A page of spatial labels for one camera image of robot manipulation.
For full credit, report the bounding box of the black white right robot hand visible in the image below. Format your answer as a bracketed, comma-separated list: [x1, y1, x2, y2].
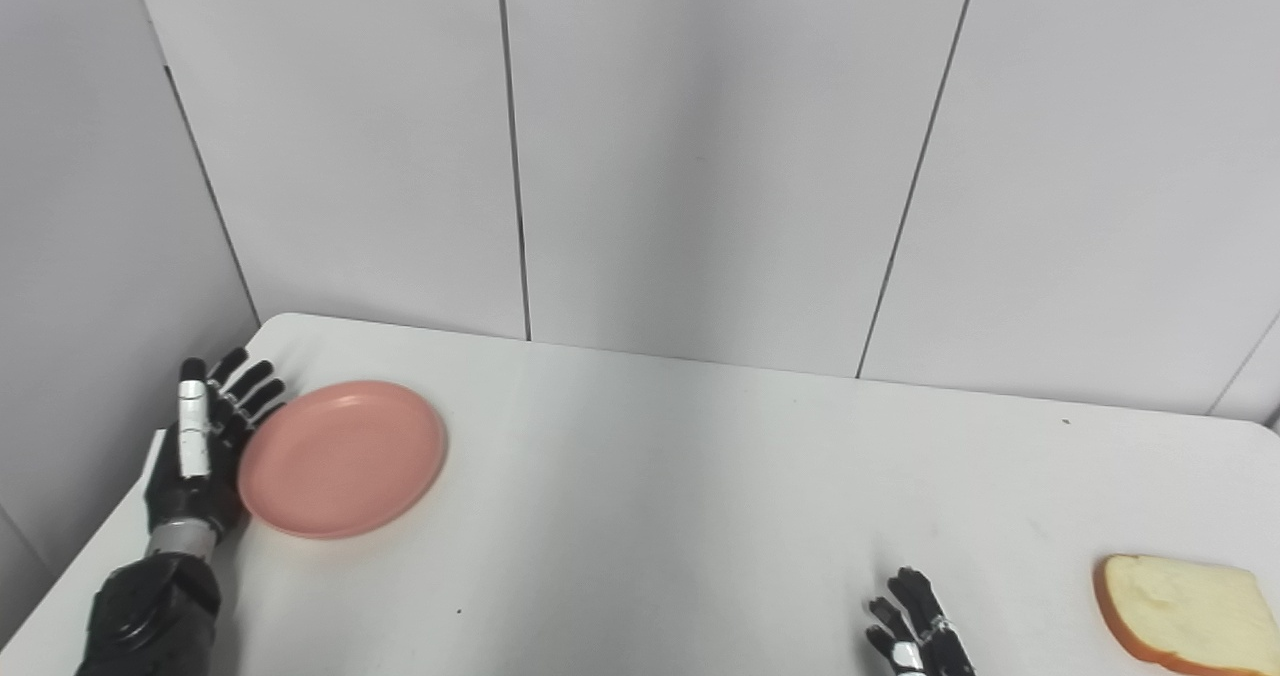
[865, 567, 977, 676]

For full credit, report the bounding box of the slice of white bread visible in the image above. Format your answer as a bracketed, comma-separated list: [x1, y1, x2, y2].
[1092, 554, 1280, 676]

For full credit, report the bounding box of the pink round plate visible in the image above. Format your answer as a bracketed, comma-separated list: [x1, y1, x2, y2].
[237, 380, 448, 540]

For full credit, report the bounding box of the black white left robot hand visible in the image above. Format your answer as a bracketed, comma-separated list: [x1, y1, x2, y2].
[144, 348, 288, 548]

